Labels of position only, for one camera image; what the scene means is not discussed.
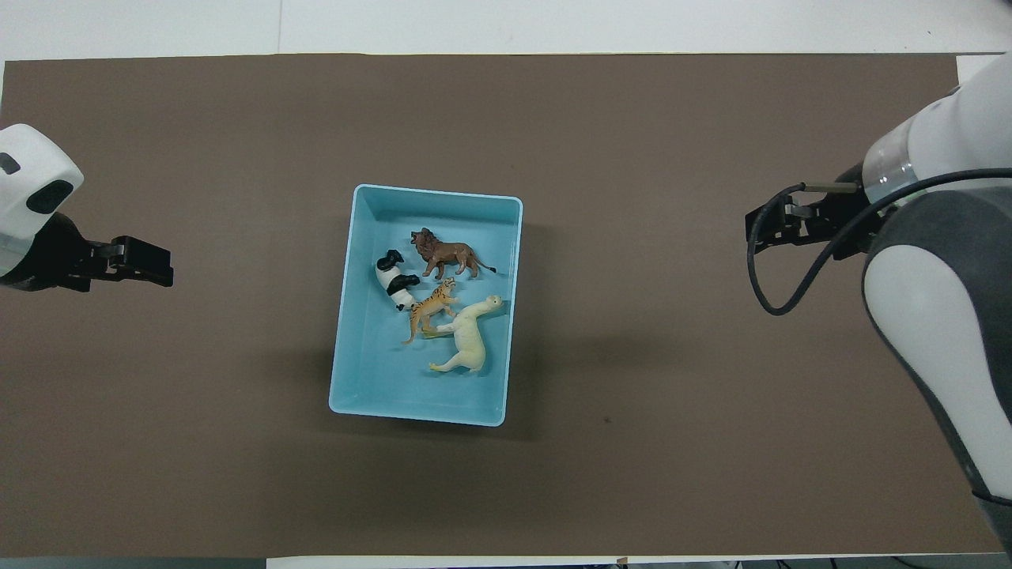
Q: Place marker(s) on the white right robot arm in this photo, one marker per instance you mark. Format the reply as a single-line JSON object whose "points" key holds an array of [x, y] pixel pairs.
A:
{"points": [[941, 316]]}

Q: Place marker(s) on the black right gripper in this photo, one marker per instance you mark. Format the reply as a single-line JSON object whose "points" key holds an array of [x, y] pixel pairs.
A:
{"points": [[838, 221]]}

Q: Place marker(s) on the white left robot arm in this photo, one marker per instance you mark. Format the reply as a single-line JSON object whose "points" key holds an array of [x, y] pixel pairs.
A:
{"points": [[32, 178]]}

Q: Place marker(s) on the light blue storage box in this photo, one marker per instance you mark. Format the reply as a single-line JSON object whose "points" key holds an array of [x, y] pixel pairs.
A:
{"points": [[379, 379]]}

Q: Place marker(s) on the black white panda toy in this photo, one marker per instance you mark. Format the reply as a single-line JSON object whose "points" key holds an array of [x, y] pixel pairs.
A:
{"points": [[391, 278]]}

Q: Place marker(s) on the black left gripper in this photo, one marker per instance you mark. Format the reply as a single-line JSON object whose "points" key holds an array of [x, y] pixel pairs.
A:
{"points": [[51, 261]]}

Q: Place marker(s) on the cream horse toy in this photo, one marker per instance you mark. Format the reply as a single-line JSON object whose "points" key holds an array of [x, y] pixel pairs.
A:
{"points": [[469, 341]]}

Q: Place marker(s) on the orange striped tiger toy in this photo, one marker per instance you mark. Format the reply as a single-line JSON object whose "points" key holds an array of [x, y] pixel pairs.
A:
{"points": [[431, 306]]}

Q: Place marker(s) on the brown lion toy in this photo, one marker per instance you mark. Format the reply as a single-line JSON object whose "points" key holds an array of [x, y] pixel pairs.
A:
{"points": [[449, 253]]}

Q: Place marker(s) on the brown table mat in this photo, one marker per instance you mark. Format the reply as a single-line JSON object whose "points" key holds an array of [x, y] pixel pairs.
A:
{"points": [[237, 474]]}

